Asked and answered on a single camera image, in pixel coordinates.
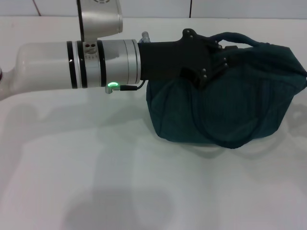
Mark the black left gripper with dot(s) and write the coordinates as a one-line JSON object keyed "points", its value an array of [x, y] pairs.
{"points": [[168, 60]]}

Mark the silver flange fitting stub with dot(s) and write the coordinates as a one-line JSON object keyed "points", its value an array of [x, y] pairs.
{"points": [[145, 37]]}

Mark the dark teal lunch bag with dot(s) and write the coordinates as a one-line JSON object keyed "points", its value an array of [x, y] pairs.
{"points": [[227, 107]]}

